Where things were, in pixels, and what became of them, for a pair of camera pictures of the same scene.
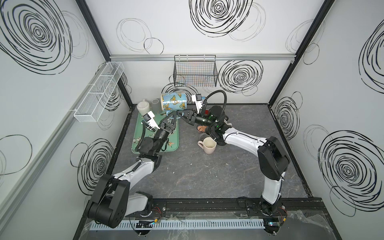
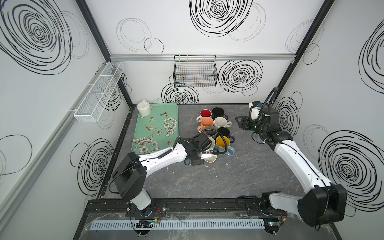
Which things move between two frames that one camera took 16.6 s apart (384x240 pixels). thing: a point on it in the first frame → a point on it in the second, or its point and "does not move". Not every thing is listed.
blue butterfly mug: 173,101 → 220,145
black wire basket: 195,70 does not move
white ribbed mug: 143,107 does not move
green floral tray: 172,144 does not move
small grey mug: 156,104 → 211,159
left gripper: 167,126 → 196,156
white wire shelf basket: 90,109 does not move
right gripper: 190,117 → 244,122
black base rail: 226,206 does not move
